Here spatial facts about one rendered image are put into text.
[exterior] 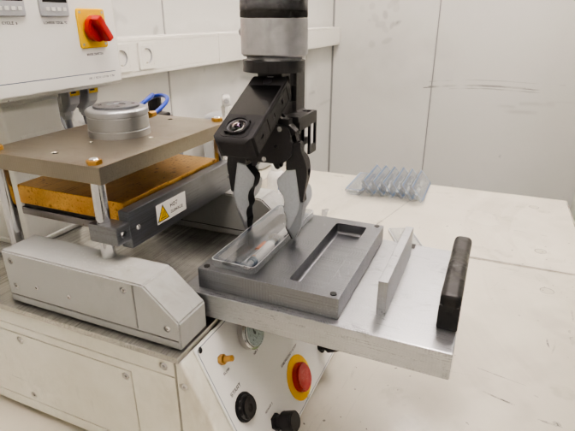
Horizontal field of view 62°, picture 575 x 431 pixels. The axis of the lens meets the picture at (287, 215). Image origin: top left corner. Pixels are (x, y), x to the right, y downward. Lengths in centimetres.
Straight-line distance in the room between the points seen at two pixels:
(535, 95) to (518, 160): 36
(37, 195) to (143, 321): 23
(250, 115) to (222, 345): 26
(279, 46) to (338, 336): 31
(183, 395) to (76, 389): 17
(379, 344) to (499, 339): 45
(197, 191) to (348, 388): 36
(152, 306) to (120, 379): 12
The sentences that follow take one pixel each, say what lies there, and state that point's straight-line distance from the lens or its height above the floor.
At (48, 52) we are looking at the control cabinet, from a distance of 78.
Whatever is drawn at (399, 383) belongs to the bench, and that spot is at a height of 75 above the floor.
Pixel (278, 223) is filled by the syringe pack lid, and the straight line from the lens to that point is 63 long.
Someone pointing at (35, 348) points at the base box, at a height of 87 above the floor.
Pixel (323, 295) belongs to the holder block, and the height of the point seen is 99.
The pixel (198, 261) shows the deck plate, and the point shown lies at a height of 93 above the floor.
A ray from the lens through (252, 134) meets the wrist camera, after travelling 47.
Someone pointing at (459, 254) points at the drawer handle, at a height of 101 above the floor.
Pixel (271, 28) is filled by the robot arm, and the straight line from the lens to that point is 53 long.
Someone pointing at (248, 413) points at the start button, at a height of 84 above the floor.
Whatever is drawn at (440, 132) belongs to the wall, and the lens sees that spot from 298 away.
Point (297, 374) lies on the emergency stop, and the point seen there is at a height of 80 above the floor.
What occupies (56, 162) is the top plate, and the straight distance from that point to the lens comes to 58.
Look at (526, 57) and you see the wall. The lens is 292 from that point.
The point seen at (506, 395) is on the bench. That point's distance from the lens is 80.
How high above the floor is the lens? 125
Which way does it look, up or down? 22 degrees down
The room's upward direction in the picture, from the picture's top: straight up
